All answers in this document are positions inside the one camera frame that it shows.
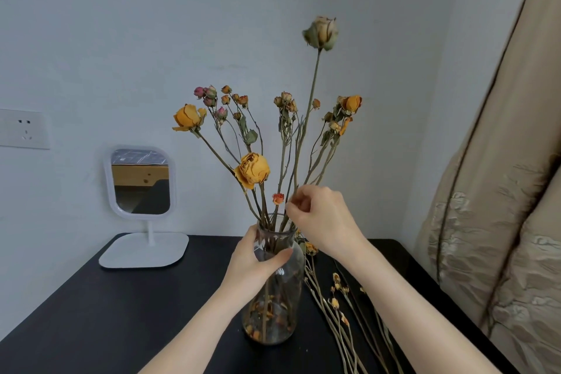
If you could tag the person's right forearm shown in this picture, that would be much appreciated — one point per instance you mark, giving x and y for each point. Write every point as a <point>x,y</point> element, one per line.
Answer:
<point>416,312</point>

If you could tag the person's left hand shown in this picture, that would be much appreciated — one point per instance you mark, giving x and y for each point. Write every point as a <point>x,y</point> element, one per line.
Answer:
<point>250,273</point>

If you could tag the person's left forearm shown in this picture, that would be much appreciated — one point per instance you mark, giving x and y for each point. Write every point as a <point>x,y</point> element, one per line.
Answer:
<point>197,338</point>

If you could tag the clear glass vase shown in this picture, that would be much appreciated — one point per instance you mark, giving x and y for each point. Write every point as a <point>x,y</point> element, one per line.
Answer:
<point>289,299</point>

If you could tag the beige embroidered curtain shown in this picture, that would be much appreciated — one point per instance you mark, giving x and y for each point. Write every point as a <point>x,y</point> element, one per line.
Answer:
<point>504,233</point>

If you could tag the pile of dried orange petals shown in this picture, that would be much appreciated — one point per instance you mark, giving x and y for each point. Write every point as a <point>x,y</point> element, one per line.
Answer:
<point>265,310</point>

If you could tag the black table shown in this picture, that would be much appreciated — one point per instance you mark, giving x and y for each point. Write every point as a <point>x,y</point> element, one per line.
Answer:
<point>87,321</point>

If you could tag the person's right hand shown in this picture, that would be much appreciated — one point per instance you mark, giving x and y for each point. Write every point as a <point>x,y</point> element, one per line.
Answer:
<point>328,222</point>

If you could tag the white wall socket panel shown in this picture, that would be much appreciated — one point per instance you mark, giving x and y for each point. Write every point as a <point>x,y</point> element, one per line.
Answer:
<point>22,128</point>

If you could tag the white standing mirror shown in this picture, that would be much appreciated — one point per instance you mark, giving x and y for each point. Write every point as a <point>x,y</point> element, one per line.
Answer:
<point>144,251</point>

